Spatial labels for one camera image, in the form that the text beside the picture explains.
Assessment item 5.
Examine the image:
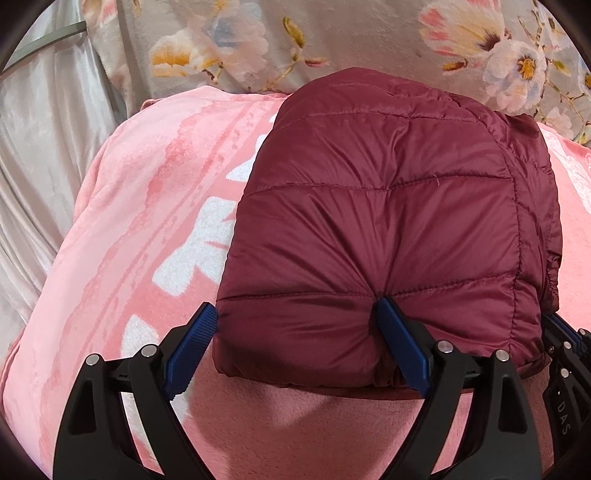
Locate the maroon quilted down jacket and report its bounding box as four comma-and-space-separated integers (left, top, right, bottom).
212, 68, 563, 398

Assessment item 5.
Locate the pink bow-print blanket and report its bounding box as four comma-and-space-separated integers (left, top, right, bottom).
1, 87, 590, 479

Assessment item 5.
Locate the silver satin curtain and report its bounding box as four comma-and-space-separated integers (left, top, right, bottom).
1, 1, 125, 353

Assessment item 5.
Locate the grey floral quilt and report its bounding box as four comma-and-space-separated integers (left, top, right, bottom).
80, 0, 590, 145

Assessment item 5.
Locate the grey metal bed rail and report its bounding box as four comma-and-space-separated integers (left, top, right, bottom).
1, 21, 87, 74

